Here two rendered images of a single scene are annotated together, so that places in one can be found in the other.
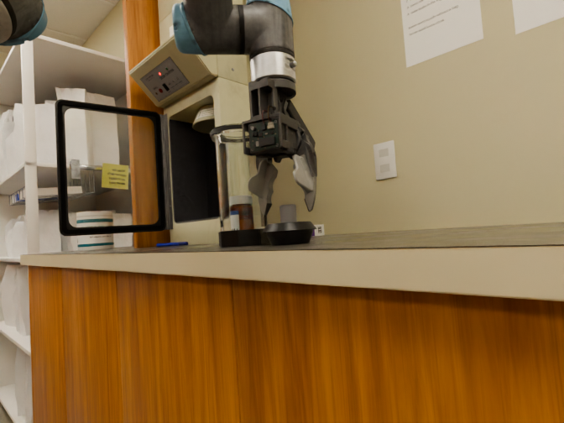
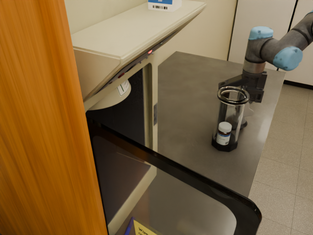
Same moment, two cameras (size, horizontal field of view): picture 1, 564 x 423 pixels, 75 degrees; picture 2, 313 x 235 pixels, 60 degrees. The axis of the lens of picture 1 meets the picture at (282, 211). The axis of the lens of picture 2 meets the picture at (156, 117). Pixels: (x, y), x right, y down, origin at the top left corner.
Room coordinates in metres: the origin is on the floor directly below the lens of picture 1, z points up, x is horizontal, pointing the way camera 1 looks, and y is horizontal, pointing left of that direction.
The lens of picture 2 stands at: (1.20, 0.77, 1.64)
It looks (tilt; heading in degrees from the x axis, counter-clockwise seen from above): 36 degrees down; 253
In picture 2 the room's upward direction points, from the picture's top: straight up
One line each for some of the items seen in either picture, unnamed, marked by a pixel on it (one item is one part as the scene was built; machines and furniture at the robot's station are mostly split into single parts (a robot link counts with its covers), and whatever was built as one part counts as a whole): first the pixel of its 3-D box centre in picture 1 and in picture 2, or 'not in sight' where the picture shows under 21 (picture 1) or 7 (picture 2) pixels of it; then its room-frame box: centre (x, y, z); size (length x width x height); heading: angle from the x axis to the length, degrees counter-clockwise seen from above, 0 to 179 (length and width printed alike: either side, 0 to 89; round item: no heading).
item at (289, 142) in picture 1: (274, 122); (251, 85); (0.59, 0.00, 1.14); 0.09 x 0.08 x 0.12; 150
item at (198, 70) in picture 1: (169, 73); (145, 46); (1.08, 0.31, 1.46); 0.32 x 0.11 x 0.10; 46
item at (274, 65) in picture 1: (274, 75); (254, 65); (0.60, 0.00, 1.22); 0.08 x 0.08 x 0.05
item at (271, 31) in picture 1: (268, 29); (259, 44); (0.60, 0.00, 1.30); 0.09 x 0.08 x 0.11; 98
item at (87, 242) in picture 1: (95, 231); not in sight; (1.47, 0.75, 1.02); 0.13 x 0.13 x 0.15
